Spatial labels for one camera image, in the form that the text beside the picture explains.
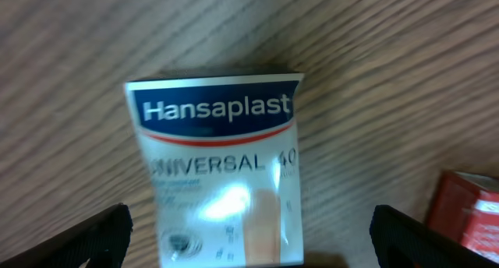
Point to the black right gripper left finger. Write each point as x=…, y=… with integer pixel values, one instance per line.
x=100, y=241

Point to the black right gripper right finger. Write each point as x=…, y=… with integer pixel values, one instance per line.
x=402, y=242

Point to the white Hansaplast plaster box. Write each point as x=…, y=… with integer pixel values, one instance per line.
x=223, y=158

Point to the red medicine box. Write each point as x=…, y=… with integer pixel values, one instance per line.
x=464, y=208

